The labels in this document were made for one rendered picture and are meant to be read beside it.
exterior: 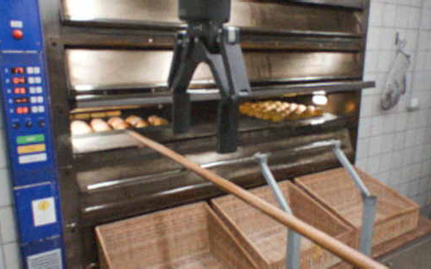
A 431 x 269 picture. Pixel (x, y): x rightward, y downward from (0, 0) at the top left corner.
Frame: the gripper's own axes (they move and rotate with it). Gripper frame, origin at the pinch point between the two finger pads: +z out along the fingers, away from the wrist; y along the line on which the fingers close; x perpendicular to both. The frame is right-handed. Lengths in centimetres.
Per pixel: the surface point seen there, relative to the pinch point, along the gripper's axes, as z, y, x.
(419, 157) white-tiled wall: 65, -96, 273
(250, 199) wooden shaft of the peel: 26.2, -24.5, 31.0
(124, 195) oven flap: 50, -100, 20
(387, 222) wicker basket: 73, -49, 150
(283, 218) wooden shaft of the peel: 26.2, -11.7, 30.9
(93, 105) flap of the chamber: 7, -88, 5
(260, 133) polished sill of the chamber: 29, -100, 99
